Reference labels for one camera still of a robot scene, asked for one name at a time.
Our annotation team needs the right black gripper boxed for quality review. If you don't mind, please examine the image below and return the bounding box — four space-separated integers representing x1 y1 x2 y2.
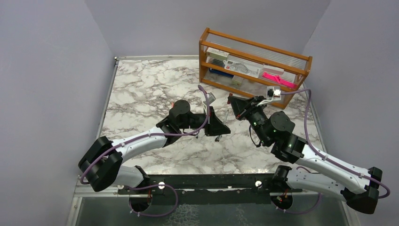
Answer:
230 95 270 145

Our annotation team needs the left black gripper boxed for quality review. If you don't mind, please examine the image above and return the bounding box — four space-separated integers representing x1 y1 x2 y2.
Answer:
179 106 231 137

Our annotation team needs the white board marker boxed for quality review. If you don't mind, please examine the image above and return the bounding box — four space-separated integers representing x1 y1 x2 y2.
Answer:
215 109 229 142

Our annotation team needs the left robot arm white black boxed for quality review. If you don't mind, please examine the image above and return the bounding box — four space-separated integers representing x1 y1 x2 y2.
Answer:
78 100 231 194

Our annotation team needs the small cream box lower shelf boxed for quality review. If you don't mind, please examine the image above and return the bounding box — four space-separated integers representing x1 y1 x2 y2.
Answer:
231 76 244 87

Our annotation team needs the white printed flat package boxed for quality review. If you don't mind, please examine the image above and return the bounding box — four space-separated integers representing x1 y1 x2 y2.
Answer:
223 58 262 78

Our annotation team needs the wooden orange shelf rack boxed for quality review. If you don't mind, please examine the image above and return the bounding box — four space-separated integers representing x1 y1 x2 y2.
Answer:
199 28 313 109

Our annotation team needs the pink plastic item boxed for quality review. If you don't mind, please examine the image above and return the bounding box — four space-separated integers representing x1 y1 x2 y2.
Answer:
262 72 296 89

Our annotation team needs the blue box lower shelf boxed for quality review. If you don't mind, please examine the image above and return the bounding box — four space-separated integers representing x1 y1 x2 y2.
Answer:
208 68 234 79

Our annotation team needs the white pink flat box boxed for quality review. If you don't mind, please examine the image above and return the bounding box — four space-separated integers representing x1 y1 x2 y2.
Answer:
263 65 285 75

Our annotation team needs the white box top shelf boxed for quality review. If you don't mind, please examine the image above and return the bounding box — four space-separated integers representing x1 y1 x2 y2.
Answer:
206 47 229 61

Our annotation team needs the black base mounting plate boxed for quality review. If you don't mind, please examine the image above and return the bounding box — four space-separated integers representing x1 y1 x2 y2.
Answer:
118 173 301 205

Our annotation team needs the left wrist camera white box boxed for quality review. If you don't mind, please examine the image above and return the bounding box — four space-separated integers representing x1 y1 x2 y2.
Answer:
205 92 216 105

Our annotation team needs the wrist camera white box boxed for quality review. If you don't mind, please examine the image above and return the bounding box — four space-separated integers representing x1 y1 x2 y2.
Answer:
205 92 216 105
266 86 281 101

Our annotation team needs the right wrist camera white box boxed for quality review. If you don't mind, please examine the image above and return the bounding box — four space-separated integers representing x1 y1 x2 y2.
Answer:
266 86 281 101

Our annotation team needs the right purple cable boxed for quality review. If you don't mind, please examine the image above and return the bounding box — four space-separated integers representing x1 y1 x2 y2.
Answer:
279 89 391 215

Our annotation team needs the purple cable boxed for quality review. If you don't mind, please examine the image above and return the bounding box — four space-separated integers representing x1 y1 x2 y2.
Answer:
279 89 391 215
80 85 211 218

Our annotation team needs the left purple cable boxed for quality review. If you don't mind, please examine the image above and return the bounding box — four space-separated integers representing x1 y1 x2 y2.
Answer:
80 85 211 218

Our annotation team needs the aluminium frame rail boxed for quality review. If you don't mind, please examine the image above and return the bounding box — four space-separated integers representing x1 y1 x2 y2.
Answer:
73 174 351 198

